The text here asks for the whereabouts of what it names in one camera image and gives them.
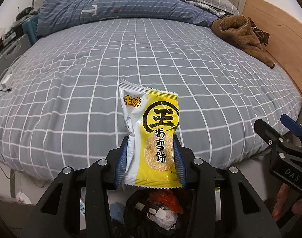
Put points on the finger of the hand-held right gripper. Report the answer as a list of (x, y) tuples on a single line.
[(293, 126), (268, 133)]

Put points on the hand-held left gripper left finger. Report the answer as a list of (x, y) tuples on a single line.
[(121, 163)]

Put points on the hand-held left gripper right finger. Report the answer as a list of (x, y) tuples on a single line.
[(180, 168)]

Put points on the yellow snack packet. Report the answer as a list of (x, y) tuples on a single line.
[(155, 129)]

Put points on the clear plastic bag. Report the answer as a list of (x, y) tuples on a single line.
[(165, 219)]

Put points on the black trash bin with rubbish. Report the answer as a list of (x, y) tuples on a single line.
[(136, 223)]

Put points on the person's right hand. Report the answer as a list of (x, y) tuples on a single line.
[(282, 200)]

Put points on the white power strip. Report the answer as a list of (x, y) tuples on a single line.
[(82, 208)]

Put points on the wooden headboard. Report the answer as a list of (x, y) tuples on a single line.
[(284, 42)]

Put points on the dark brown patterned cushion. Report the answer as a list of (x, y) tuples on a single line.
[(261, 36)]

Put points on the brown fleece garment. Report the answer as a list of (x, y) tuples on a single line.
[(240, 34)]

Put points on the blue patterned pillow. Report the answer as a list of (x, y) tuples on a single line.
[(215, 11)]

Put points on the white charger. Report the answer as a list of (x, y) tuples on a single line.
[(7, 80)]

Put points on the grey suitcase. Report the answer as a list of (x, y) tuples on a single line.
[(14, 49)]

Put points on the blue striped quilt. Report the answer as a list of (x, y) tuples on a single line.
[(128, 2)]

